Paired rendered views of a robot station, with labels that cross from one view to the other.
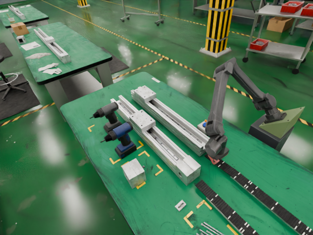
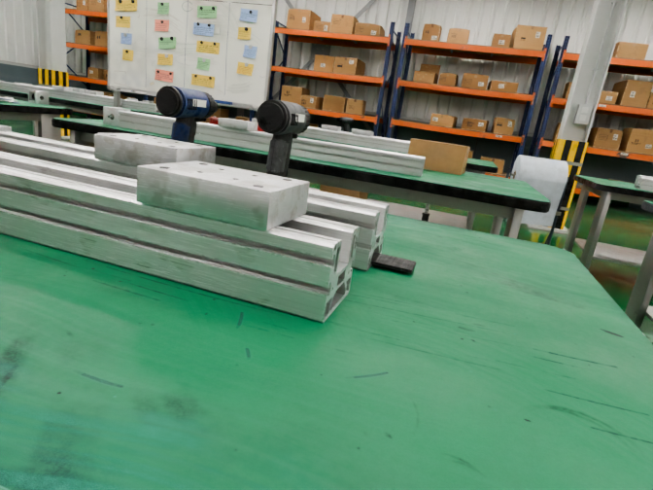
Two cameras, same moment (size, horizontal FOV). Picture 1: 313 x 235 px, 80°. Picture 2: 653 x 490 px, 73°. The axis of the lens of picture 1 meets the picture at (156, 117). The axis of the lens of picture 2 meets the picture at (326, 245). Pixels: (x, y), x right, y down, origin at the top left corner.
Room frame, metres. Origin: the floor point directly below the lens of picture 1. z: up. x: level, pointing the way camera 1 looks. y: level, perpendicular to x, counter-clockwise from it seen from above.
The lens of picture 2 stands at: (1.70, -0.16, 0.98)
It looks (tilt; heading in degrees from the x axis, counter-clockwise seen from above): 16 degrees down; 139
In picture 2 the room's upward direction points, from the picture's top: 8 degrees clockwise
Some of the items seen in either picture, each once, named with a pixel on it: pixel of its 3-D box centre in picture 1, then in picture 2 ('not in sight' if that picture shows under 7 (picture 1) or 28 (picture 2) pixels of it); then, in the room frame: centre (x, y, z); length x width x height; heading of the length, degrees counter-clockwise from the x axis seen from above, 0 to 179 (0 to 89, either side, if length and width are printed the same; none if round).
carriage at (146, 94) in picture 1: (145, 95); (225, 202); (1.24, 0.07, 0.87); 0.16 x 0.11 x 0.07; 32
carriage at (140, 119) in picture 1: (142, 121); (156, 160); (0.93, 0.10, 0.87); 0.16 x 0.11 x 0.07; 32
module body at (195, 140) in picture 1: (164, 115); (60, 203); (1.03, -0.06, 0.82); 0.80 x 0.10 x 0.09; 32
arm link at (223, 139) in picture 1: (220, 141); not in sight; (0.61, -0.32, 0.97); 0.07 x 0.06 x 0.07; 132
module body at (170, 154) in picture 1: (143, 127); (155, 189); (0.93, 0.10, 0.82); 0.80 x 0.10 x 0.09; 32
